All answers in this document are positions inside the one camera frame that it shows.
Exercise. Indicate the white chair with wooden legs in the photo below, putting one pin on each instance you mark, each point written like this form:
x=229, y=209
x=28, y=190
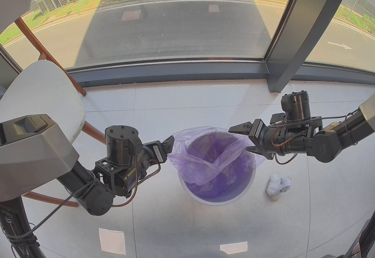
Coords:
x=44, y=89

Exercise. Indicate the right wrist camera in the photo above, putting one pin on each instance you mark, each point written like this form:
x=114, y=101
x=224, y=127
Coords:
x=277, y=119

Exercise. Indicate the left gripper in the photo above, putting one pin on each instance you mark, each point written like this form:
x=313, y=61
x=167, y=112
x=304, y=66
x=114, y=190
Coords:
x=151, y=157

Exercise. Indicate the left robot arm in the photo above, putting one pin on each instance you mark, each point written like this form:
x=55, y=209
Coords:
x=38, y=157

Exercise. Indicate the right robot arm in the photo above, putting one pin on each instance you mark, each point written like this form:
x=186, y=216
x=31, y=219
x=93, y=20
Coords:
x=325, y=142

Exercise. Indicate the white paper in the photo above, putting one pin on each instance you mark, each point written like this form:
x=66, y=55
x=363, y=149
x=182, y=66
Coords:
x=277, y=186

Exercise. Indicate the purple plastic bag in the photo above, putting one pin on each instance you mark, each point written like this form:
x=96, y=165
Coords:
x=205, y=163

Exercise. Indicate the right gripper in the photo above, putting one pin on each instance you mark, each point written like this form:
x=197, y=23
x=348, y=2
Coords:
x=269, y=139

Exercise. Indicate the white trash bin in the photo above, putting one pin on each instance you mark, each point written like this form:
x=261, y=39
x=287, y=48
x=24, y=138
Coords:
x=222, y=203

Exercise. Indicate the window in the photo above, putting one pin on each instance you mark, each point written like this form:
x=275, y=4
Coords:
x=175, y=16

